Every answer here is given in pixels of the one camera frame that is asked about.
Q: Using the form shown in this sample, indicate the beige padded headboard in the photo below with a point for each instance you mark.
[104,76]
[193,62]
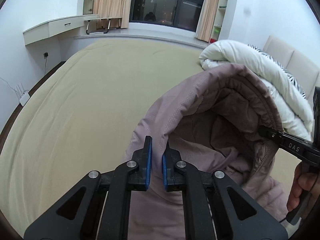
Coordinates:
[301,67]

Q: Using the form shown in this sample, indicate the dark window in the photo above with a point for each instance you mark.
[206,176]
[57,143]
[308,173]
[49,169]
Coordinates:
[183,14]

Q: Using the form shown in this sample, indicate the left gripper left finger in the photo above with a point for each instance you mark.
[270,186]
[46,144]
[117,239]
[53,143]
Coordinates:
[142,175]

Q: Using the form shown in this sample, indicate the beige curtain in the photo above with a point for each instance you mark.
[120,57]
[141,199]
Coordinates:
[112,1]
[206,20]

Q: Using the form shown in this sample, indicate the left beige curtain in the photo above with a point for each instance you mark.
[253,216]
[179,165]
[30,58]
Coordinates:
[112,1]

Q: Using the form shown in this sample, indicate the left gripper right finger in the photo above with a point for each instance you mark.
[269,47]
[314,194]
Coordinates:
[171,178]

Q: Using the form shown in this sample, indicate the right beige curtain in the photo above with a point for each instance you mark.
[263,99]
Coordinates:
[206,20]

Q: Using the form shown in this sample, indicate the metal frame chair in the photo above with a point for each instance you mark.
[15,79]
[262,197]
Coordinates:
[103,25]

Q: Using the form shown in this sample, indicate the white wall desk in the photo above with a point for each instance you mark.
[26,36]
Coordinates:
[55,27]

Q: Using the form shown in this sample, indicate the white folded duvet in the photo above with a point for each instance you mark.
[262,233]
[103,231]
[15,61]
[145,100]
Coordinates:
[295,111]

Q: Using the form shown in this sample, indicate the right white shelf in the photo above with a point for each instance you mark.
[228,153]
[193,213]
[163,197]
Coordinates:
[219,17]

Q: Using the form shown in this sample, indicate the zebra print pillow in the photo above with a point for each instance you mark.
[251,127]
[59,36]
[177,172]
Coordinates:
[292,79]

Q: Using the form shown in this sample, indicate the white wifi router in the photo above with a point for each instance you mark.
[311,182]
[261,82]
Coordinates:
[22,94]

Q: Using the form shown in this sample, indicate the mauve down jacket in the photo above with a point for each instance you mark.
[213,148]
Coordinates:
[212,119]

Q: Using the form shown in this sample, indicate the right hand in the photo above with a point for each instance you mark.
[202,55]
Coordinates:
[303,181]

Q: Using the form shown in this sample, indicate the olive green bed sheet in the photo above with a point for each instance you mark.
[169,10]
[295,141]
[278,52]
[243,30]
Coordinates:
[82,118]

